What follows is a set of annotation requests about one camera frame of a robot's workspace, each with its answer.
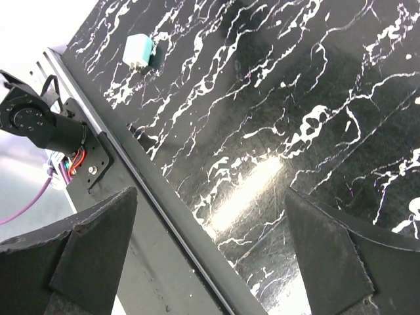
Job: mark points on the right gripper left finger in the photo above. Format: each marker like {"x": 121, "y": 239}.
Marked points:
{"x": 72, "y": 266}

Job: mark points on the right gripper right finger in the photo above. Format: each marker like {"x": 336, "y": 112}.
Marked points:
{"x": 348, "y": 265}

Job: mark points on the mint plug adapter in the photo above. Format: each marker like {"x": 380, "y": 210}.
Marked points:
{"x": 138, "y": 51}

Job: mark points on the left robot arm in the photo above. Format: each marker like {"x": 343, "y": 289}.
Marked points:
{"x": 27, "y": 114}

